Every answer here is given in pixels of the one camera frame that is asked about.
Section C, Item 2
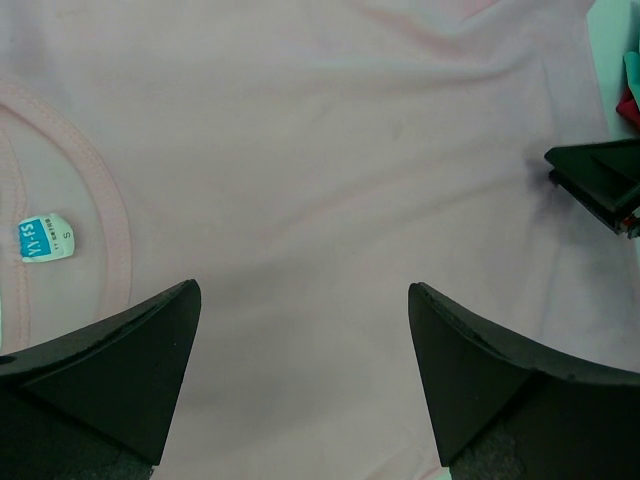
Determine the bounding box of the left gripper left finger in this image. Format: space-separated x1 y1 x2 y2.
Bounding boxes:
1 280 201 479

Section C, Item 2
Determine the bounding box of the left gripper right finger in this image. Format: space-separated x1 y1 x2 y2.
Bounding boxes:
408 283 639 479

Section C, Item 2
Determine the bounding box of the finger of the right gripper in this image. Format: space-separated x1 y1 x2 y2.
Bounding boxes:
544 139 639 235

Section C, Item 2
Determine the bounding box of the pink t shirt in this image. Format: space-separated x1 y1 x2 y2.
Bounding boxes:
1 1 639 479

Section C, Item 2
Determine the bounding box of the magenta folded t shirt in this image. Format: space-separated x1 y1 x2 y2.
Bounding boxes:
616 87 640 131

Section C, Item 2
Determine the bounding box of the teal folded t shirt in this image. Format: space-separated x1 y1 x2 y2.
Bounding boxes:
623 51 640 103

